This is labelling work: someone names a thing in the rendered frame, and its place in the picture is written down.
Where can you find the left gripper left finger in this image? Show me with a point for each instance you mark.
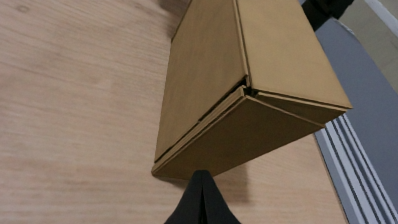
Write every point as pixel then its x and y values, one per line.
pixel 188 210

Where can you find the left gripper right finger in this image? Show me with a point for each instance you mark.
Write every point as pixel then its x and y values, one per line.
pixel 214 209

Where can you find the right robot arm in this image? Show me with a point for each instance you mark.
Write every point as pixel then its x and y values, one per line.
pixel 313 9

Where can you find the brown cardboard box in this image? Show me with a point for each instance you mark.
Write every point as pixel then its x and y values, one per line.
pixel 212 118

